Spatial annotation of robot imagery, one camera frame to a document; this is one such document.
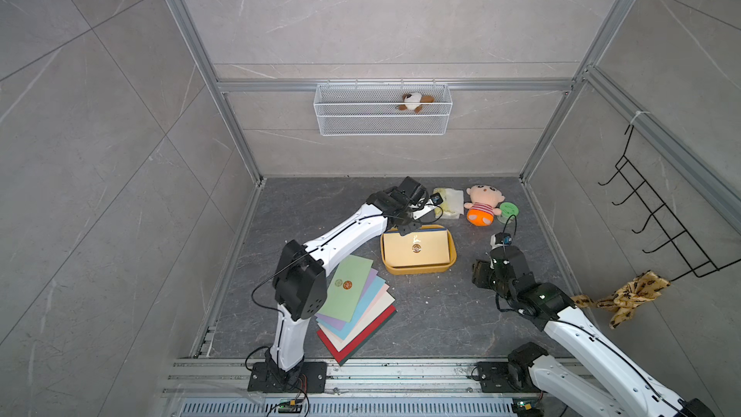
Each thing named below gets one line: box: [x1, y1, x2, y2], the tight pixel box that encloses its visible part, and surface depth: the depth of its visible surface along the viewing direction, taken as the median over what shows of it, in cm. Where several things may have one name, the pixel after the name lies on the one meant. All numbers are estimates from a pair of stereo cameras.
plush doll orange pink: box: [463, 184, 506, 227], surface depth 106 cm
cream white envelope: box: [316, 291, 396, 353], surface depth 83 cm
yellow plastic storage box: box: [416, 223, 458, 276], surface depth 93 cm
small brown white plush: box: [395, 92, 436, 114], surface depth 89 cm
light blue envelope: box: [315, 272, 386, 341], surface depth 86 cm
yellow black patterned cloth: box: [571, 270, 671, 330], surface depth 69 cm
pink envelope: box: [340, 283, 390, 343], surface depth 87 cm
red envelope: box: [316, 304, 398, 367], surface depth 81 cm
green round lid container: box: [496, 201, 520, 224], surface depth 106 cm
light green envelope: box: [316, 254, 374, 323], surface depth 92 cm
